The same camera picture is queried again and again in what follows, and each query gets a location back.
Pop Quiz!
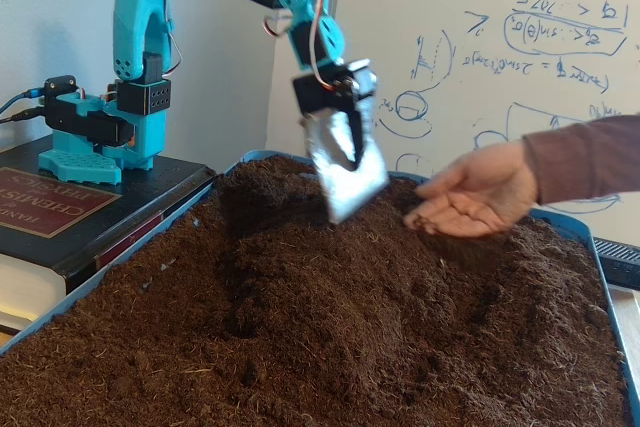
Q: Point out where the blue cable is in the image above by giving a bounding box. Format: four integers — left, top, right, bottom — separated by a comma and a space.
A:
0, 89, 46, 116

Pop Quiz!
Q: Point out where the black cable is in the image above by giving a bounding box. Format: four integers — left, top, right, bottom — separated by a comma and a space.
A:
0, 106, 49, 124

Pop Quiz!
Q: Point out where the maroon sleeved person forearm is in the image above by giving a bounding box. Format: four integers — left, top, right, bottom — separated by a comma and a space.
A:
522, 114, 640, 206

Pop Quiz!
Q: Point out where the brown soil heap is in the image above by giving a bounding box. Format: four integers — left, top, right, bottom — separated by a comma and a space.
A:
0, 154, 629, 427

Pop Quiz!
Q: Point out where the perforated black electronics box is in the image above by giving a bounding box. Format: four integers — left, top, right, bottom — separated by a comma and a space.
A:
592, 236, 640, 291

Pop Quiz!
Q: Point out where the teal robot arm with base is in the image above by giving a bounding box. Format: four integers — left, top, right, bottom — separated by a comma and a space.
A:
38, 0, 346, 184

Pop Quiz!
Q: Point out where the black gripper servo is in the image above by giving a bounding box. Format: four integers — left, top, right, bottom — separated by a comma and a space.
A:
292, 59, 391, 226

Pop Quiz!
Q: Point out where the black chemistry physics handbook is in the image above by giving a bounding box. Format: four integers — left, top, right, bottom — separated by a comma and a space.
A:
0, 139, 219, 333

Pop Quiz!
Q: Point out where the blue plastic tray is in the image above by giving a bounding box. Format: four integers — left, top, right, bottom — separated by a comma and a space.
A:
0, 148, 635, 427

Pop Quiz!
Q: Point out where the whiteboard with blue sketches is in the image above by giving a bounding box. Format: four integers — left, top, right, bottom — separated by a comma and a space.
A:
307, 0, 640, 248

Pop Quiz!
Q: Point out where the person right hand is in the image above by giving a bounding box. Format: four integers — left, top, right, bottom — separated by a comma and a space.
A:
402, 140, 540, 239

